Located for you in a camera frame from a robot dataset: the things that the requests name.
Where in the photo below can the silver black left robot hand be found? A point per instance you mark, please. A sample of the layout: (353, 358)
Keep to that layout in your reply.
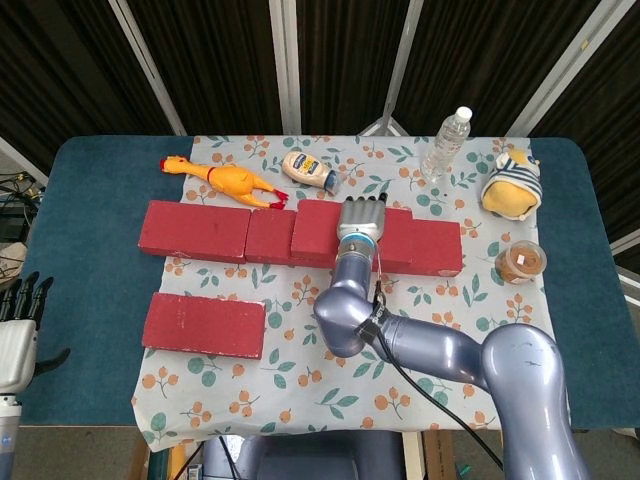
(17, 350)

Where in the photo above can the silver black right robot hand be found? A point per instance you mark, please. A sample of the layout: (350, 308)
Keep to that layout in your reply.
(362, 217)

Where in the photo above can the red rectangular block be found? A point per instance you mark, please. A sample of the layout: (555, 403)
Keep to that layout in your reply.
(267, 235)
(200, 325)
(315, 225)

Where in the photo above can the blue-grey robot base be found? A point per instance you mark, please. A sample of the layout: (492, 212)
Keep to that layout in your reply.
(310, 460)

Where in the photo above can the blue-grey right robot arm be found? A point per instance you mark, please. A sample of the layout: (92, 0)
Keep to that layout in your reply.
(525, 360)

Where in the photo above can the mayonnaise squeeze bottle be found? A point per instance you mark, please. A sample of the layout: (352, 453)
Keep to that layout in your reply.
(305, 167)

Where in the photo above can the red block with chipped corner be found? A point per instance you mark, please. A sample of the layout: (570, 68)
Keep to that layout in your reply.
(435, 245)

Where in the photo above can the clear plastic water bottle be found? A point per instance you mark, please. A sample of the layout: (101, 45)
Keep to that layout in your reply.
(445, 145)

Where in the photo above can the teal felt table cover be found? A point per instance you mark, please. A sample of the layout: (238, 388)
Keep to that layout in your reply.
(90, 250)

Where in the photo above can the yellow rubber chicken toy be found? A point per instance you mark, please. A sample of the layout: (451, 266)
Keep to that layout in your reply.
(230, 180)

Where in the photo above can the yellow plush with striped hat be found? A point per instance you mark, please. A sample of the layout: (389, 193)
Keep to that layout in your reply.
(507, 197)

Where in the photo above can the floral fruit print tablecloth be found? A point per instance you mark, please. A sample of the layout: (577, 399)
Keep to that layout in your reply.
(310, 360)

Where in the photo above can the clear jar of brown snacks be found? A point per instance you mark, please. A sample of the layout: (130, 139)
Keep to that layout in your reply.
(520, 262)

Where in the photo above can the red block with white scratches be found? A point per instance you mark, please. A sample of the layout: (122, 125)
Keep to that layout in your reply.
(190, 230)

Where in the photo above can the dark pleated curtain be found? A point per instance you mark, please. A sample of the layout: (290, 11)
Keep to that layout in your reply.
(215, 65)

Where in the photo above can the brown cardboard box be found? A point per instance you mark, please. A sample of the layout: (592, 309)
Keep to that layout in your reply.
(440, 455)

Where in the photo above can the white metal frame post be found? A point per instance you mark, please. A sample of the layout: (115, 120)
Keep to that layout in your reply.
(397, 65)
(285, 65)
(150, 65)
(555, 75)

